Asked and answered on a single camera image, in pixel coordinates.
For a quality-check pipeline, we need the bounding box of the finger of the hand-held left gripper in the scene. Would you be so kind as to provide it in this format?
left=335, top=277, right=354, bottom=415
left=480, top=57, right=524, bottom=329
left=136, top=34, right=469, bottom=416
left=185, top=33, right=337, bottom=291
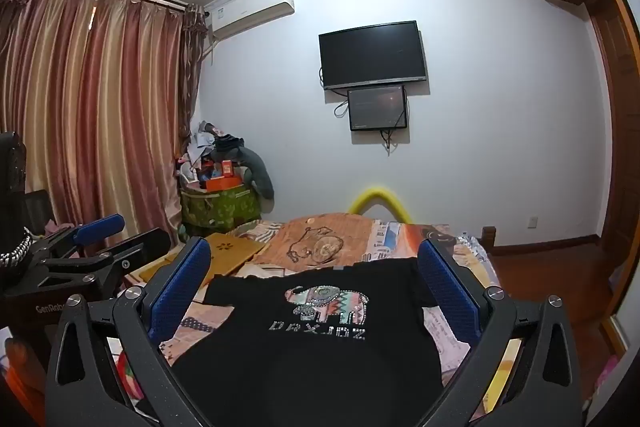
left=40, top=228, right=175, bottom=301
left=27, top=213, right=127, bottom=266

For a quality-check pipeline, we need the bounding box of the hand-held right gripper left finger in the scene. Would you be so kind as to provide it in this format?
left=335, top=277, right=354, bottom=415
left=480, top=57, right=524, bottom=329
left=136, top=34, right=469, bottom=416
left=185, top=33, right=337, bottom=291
left=45, top=237, right=236, bottom=427

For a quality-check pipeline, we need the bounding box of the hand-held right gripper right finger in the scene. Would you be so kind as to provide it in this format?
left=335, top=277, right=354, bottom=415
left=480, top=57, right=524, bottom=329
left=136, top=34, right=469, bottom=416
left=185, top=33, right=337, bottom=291
left=419, top=237, right=587, bottom=427

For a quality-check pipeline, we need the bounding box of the black printed t-shirt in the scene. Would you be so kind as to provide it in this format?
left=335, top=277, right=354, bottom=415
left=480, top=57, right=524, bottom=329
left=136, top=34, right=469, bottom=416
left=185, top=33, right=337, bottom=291
left=170, top=257, right=468, bottom=427

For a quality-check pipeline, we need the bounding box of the black mesh chair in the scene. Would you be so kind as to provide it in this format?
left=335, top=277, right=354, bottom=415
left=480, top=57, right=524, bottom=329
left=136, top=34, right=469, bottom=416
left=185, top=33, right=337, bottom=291
left=22, top=189, right=54, bottom=239

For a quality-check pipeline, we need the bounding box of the printed bed sheet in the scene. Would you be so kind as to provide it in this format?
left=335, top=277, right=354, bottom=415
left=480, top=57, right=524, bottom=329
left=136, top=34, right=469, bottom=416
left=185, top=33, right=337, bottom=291
left=115, top=218, right=502, bottom=427

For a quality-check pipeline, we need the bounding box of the green storage bag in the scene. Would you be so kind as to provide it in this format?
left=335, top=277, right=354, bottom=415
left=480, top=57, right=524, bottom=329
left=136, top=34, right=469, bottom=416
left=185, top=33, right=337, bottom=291
left=180, top=184, right=264, bottom=241

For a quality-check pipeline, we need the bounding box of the yellow cloth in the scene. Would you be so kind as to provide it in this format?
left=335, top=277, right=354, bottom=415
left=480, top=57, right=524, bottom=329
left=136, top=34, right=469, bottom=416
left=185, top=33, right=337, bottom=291
left=492, top=337, right=524, bottom=413

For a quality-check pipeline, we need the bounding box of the orange flat box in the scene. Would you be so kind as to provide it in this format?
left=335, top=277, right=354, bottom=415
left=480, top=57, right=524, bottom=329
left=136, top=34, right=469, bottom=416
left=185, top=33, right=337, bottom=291
left=205, top=177, right=241, bottom=193

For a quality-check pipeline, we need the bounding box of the dark textured object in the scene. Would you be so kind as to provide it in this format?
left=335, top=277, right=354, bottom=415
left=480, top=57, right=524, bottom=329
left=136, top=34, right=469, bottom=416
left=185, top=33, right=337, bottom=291
left=0, top=132, right=27, bottom=238

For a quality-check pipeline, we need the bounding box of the orange blanket with drawing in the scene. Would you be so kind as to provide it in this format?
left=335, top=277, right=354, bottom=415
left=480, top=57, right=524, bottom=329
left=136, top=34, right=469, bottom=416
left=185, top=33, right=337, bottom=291
left=247, top=213, right=381, bottom=269

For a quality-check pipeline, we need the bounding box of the yellow foam tube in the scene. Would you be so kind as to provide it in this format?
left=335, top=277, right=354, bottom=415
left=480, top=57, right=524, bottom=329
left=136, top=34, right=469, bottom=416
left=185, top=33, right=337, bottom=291
left=348, top=188, right=414, bottom=224

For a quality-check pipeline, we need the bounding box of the pile of clutter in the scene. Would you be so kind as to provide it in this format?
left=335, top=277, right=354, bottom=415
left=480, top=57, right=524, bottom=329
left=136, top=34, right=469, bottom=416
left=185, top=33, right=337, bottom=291
left=175, top=121, right=246, bottom=188

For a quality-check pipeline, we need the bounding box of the striped pink curtain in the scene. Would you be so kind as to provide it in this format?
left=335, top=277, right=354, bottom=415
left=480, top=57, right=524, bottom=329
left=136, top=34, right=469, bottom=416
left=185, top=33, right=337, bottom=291
left=0, top=0, right=207, bottom=249

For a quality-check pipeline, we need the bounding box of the white pink patterned cloth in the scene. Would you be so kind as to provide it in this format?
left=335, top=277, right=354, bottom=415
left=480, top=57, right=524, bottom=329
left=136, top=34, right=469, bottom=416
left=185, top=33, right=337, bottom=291
left=594, top=327, right=626, bottom=409

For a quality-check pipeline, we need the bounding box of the small black monitor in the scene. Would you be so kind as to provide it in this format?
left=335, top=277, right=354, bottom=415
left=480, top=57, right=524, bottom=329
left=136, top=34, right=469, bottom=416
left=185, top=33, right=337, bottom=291
left=348, top=85, right=407, bottom=132

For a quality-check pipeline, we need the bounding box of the wooden door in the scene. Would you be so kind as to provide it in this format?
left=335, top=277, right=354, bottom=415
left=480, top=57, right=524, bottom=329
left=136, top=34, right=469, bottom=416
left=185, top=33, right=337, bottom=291
left=582, top=0, right=640, bottom=354

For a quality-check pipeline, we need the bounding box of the white air conditioner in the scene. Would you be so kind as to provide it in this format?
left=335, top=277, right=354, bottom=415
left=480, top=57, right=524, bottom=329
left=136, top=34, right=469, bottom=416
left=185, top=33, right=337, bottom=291
left=204, top=0, right=296, bottom=42

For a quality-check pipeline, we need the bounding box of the black wall television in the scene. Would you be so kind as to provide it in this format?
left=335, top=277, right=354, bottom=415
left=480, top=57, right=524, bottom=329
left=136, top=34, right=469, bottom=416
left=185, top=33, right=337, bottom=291
left=318, top=21, right=428, bottom=90

